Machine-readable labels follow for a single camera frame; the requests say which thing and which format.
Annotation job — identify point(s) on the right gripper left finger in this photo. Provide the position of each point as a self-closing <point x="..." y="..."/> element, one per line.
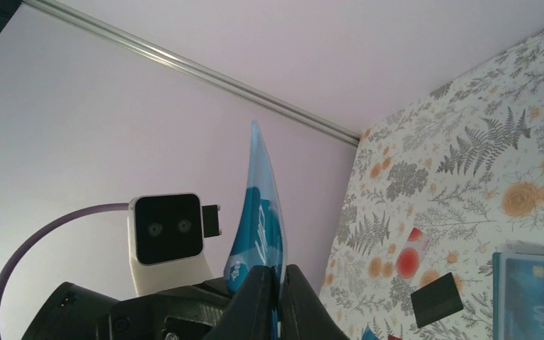
<point x="250" y="313"/>

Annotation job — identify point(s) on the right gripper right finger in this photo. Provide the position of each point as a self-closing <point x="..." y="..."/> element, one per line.
<point x="302" y="315"/>

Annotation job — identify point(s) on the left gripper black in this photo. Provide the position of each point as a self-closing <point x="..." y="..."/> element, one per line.
<point x="186" y="312"/>

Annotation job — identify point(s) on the blue UP card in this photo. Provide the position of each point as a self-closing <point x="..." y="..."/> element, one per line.
<point x="260" y="237"/>

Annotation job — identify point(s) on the blue leather card holder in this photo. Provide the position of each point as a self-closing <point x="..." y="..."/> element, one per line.
<point x="518" y="292"/>

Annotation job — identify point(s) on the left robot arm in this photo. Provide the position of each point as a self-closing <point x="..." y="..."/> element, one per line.
<point x="72" y="312"/>

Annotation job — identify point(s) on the white red translucent card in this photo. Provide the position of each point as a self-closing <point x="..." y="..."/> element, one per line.
<point x="413" y="253"/>

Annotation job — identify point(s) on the black card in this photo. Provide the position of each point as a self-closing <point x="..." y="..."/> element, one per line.
<point x="435" y="301"/>

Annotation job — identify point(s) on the floral patterned table mat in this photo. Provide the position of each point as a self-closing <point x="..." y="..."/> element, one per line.
<point x="465" y="165"/>

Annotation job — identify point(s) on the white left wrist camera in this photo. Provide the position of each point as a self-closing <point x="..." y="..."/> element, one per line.
<point x="166" y="238"/>

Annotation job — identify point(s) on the aluminium corner wall profile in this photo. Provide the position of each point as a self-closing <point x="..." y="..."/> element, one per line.
<point x="193" y="69"/>

